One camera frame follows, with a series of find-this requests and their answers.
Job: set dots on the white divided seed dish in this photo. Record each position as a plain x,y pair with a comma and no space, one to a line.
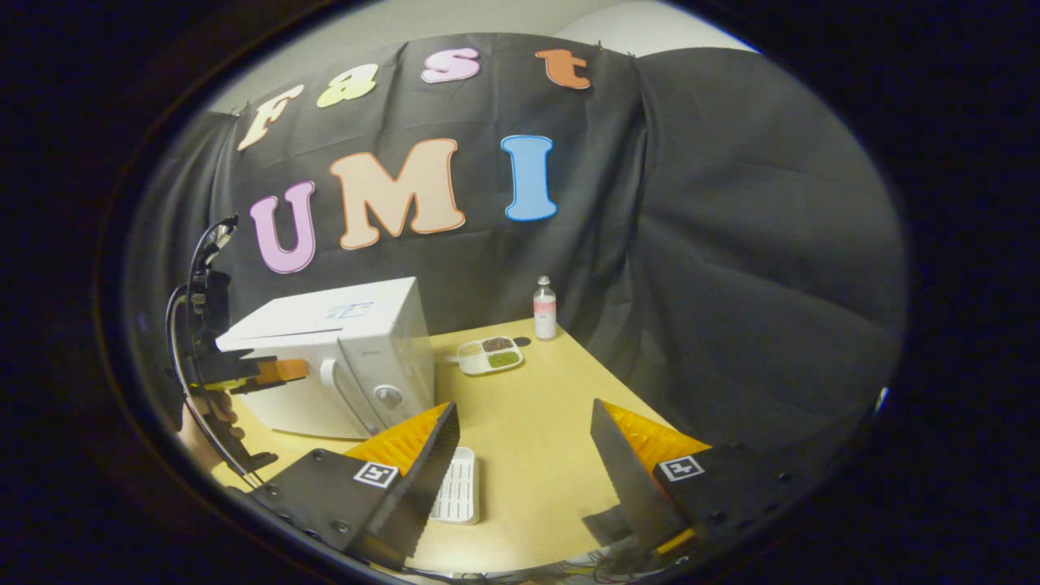
487,357

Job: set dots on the small clear bottle pink label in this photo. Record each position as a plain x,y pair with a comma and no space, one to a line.
545,313

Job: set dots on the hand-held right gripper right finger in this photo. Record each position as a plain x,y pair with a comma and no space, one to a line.
621,479

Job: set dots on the white ribbed tray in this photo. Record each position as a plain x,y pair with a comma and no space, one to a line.
459,487

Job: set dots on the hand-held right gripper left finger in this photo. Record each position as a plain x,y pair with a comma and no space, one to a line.
422,496

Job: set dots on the white microwave oven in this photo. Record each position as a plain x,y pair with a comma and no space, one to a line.
374,325

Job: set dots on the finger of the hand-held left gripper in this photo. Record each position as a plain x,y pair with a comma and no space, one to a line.
252,375

